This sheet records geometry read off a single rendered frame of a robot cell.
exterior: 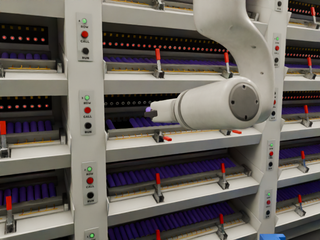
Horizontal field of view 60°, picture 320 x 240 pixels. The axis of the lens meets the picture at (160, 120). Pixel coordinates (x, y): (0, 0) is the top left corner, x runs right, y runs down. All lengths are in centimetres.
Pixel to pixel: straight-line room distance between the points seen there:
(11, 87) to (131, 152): 37
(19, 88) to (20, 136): 14
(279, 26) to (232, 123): 77
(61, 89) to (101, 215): 38
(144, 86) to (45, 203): 45
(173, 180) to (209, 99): 59
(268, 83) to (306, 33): 77
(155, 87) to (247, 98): 45
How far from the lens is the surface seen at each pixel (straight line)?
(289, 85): 122
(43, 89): 78
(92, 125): 79
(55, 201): 90
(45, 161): 80
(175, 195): 98
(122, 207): 91
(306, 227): 156
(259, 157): 115
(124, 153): 84
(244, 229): 124
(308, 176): 139
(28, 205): 90
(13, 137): 85
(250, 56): 53
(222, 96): 43
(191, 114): 50
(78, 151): 80
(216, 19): 48
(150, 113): 64
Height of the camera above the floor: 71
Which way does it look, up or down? 8 degrees down
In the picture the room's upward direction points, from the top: straight up
